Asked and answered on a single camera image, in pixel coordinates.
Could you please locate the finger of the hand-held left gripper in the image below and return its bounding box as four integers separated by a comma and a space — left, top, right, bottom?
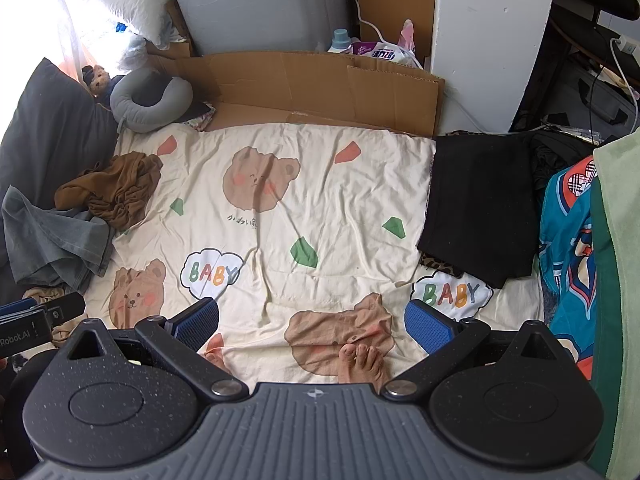
46, 292, 87, 322

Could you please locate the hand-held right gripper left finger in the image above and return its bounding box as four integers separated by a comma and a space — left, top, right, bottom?
67, 298, 248, 403

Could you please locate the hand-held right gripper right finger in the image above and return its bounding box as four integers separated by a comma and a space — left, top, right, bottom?
384, 300, 576, 403

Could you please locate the brown printed t-shirt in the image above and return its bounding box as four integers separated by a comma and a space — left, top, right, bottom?
54, 151, 164, 233

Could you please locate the black clothes heap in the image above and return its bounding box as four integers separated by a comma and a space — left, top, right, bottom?
530, 130, 596, 196

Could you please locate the beige crumpled cloth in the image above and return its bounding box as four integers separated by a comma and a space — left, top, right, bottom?
22, 285, 76, 346

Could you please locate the leopard print cloth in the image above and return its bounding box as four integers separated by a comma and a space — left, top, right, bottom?
419, 252, 466, 278

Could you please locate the grey crumpled garment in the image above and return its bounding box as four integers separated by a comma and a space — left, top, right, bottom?
1, 185, 115, 293

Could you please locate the person's foot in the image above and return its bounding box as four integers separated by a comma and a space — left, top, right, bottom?
337, 342, 387, 393

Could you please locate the black folded garment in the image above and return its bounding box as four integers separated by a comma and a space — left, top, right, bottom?
416, 132, 543, 290

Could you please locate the teal printed garment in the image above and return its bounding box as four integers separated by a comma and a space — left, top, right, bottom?
539, 156, 598, 381

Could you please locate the cream bear print blanket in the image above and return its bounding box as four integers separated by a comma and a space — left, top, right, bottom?
82, 122, 548, 386

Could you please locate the dark grey pillow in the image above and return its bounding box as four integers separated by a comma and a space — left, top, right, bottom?
0, 57, 121, 261

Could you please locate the floral patterned cloth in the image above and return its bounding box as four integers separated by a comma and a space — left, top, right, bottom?
181, 110, 216, 132

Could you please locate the grey neck pillow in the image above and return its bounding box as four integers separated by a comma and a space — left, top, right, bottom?
110, 67, 194, 134

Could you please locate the black flat pad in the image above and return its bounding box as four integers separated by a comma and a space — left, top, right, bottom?
170, 101, 216, 123

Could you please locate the brown teddy bear toy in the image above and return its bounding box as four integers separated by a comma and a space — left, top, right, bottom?
81, 64, 126, 98

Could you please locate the flat brown cardboard sheet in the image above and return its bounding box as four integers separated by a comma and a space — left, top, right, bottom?
145, 51, 447, 137

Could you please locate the clear plastic bag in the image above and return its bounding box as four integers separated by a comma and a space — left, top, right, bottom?
107, 20, 151, 68

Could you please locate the purple white detergent bag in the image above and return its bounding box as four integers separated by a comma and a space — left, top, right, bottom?
350, 40, 423, 68

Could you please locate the dark storage bag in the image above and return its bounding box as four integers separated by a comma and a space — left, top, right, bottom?
575, 74, 640, 126

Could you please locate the white blue-capped detergent bottle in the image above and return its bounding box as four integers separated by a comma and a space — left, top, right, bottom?
327, 28, 353, 53

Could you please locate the white pillow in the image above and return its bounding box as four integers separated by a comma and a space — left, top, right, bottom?
65, 0, 181, 48

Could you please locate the grey plastic-wrapped mattress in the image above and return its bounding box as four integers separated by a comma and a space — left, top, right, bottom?
162, 0, 361, 57

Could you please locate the white cable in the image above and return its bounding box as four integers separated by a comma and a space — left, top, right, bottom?
352, 0, 401, 41

